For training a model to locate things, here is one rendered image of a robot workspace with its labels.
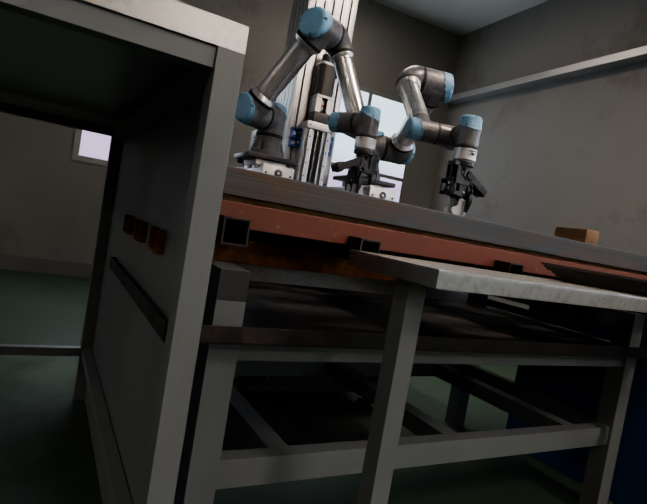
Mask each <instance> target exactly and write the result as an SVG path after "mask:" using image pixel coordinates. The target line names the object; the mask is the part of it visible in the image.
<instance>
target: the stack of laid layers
mask: <svg viewBox="0 0 647 504"><path fill-rule="evenodd" d="M223 194H229V195H234V196H239V197H245V198H250V199H255V200H261V201H266V202H272V203H277V204H282V205H288V206H293V207H298V208H304V209H309V210H314V211H320V212H325V213H330V214H336V215H341V216H346V217H352V218H357V219H362V220H368V221H373V222H378V223H384V224H389V225H395V226H400V227H405V228H411V229H416V230H421V231H427V232H432V233H437V234H443V235H448V236H453V237H459V238H464V239H469V240H475V241H480V242H485V243H491V244H496V245H501V246H507V247H512V248H517V249H523V250H528V251H534V252H539V253H544V254H550V255H555V256H560V257H566V258H571V259H576V260H582V261H587V262H592V263H598V264H603V265H608V266H614V267H619V268H624V269H630V270H635V271H640V272H646V273H647V256H643V255H638V254H634V253H629V252H624V251H620V250H615V249H610V248H606V247H601V246H597V245H592V244H587V243H583V242H578V241H574V240H569V239H564V238H560V237H555V236H550V235H546V234H541V233H537V232H532V231H527V230H523V229H518V228H513V227H509V226H504V225H500V224H495V223H490V222H486V221H481V220H477V219H472V218H467V217H463V216H458V215H453V214H449V213H444V212H440V211H435V210H430V209H426V208H421V207H416V206H412V205H407V204H403V203H398V202H393V201H389V200H384V199H380V198H375V197H370V196H366V195H361V194H356V193H352V192H347V191H343V190H338V189H333V188H329V187H324V186H319V185H315V184H310V183H306V182H301V181H296V180H292V179H287V178H283V177H278V176H273V175H269V174H264V173H259V172H255V171H250V170H246V169H241V168H236V167H232V166H227V171H226V177H225V183H224V190H223Z"/></svg>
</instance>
